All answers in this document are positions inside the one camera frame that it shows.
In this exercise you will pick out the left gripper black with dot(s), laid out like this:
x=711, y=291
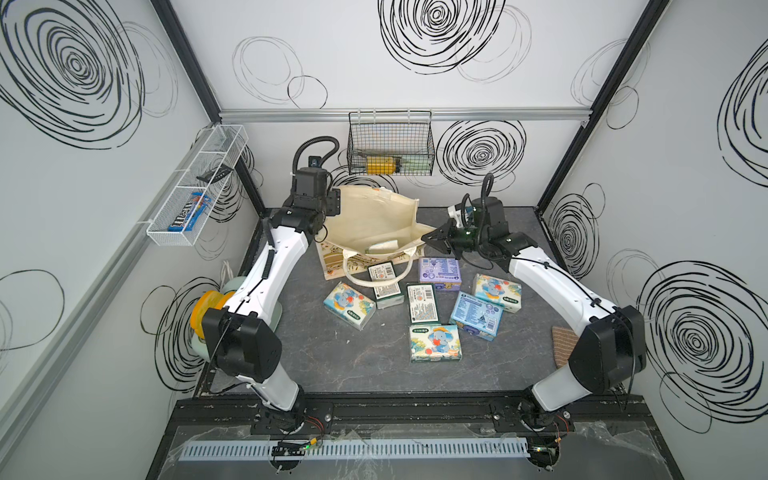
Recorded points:
x=331, y=202

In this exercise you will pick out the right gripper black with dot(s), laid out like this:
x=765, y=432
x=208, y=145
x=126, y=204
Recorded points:
x=445, y=240

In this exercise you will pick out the floral canvas tote bag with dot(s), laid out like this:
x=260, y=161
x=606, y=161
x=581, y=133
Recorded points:
x=375, y=226

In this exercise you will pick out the green tissue pack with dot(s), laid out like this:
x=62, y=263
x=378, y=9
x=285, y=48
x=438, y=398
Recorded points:
x=386, y=294
x=422, y=304

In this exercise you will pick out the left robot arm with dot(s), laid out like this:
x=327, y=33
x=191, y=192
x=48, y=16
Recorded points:
x=239, y=336

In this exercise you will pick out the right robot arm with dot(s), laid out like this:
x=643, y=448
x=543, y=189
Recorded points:
x=611, y=340

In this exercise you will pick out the purple tissue pack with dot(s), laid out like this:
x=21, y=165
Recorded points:
x=443, y=274

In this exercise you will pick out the yellow item in basket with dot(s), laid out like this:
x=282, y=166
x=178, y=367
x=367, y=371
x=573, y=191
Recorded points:
x=381, y=165

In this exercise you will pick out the green item in basket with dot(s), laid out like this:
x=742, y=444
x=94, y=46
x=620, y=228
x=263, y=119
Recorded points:
x=416, y=165

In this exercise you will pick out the blue tissue pack upper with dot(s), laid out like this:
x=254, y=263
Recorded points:
x=476, y=317

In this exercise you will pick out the black remote control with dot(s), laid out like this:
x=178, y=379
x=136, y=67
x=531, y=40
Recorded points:
x=214, y=175

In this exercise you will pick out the blue candy packet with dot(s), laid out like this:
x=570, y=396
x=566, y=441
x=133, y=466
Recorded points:
x=193, y=208

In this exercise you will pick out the yellow toast slice left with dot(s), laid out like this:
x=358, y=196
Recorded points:
x=210, y=299

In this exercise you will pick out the green toaster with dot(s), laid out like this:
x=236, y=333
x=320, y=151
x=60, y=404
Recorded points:
x=251, y=295

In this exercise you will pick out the black wire basket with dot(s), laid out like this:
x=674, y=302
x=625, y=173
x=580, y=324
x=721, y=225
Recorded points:
x=387, y=133

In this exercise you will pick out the grey cable duct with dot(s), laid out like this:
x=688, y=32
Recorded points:
x=352, y=449

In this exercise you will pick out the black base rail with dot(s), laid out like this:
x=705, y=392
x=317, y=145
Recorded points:
x=506, y=411

